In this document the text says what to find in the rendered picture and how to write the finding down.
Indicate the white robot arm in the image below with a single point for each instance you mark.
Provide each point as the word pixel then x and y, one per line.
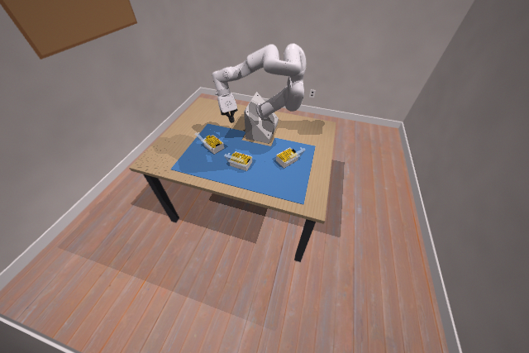
pixel 268 57

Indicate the blue bench mat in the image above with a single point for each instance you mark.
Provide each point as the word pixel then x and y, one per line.
pixel 265 174

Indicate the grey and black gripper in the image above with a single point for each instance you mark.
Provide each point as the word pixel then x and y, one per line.
pixel 227 104

